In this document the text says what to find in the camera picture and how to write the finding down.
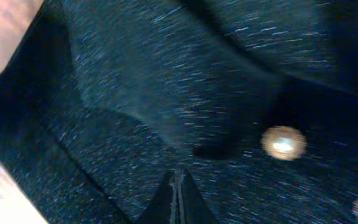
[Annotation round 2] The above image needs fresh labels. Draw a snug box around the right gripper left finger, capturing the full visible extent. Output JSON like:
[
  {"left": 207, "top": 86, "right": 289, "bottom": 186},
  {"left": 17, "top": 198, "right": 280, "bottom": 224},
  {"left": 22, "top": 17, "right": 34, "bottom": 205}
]
[{"left": 135, "top": 170, "right": 177, "bottom": 224}]

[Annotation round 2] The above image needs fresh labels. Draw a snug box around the black velvet garment with buttons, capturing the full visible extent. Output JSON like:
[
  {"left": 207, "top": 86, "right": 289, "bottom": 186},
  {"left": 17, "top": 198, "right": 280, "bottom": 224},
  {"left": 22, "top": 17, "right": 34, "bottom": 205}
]
[{"left": 0, "top": 0, "right": 358, "bottom": 223}]

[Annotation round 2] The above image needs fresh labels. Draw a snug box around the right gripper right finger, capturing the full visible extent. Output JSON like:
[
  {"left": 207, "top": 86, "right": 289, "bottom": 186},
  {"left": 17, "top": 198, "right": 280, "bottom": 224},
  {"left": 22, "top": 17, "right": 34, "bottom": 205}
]
[{"left": 177, "top": 169, "right": 219, "bottom": 224}]

